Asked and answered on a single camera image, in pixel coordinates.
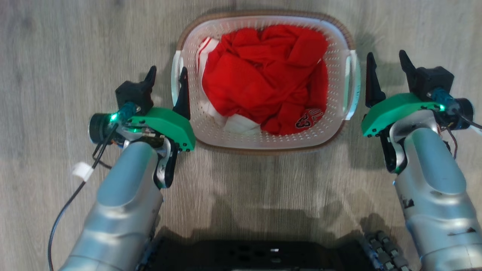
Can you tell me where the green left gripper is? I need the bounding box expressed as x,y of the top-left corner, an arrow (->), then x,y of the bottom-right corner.
127,65 -> 197,152

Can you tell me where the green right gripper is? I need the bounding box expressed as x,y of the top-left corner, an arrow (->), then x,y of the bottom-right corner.
361,50 -> 444,137

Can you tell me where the white plastic laundry basket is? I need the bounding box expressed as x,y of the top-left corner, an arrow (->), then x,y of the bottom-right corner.
171,11 -> 361,155

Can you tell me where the red jersey garment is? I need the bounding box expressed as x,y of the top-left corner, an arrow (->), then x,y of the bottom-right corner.
202,25 -> 329,136

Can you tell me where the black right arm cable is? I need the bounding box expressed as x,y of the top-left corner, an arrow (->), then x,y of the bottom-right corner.
450,102 -> 482,131

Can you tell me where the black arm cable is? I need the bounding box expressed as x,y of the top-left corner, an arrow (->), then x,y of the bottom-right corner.
47,121 -> 120,271
450,102 -> 482,131

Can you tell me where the white cable tag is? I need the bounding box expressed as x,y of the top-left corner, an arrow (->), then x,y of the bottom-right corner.
72,161 -> 95,183

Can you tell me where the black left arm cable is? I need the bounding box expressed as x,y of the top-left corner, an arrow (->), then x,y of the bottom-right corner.
47,121 -> 120,271

